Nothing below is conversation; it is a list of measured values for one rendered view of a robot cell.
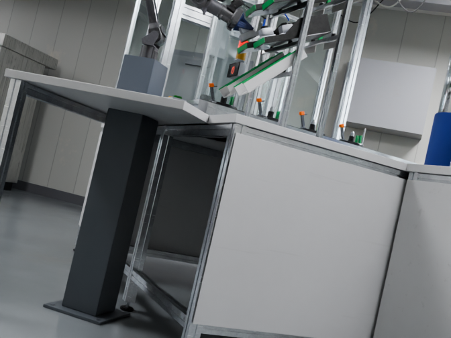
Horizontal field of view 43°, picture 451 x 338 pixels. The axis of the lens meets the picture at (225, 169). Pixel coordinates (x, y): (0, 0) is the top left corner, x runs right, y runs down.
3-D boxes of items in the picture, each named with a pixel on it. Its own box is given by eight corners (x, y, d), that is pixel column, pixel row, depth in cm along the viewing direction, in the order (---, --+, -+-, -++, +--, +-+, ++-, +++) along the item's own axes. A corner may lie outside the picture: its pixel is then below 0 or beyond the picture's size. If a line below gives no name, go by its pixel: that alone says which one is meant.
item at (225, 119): (234, 122, 183) (236, 113, 183) (121, 125, 320) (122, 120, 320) (525, 205, 242) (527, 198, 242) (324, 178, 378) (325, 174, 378)
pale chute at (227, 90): (231, 94, 228) (225, 85, 228) (223, 98, 241) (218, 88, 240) (288, 60, 234) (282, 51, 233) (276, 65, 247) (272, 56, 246)
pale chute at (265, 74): (248, 92, 215) (242, 82, 214) (239, 96, 227) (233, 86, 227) (307, 56, 220) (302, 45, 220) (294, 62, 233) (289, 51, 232)
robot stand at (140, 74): (113, 101, 232) (124, 53, 232) (128, 108, 245) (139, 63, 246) (143, 106, 227) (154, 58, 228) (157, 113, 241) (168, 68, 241)
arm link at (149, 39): (140, 43, 233) (143, 28, 234) (146, 49, 242) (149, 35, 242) (156, 46, 232) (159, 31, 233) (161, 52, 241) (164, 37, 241)
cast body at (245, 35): (242, 41, 234) (236, 25, 234) (241, 43, 239) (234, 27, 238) (261, 33, 235) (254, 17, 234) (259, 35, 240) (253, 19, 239)
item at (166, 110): (3, 76, 202) (5, 68, 202) (121, 121, 288) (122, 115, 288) (182, 109, 181) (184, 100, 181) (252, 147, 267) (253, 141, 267)
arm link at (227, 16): (218, 12, 225) (226, -2, 225) (213, 21, 244) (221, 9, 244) (236, 23, 227) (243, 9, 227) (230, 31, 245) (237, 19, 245)
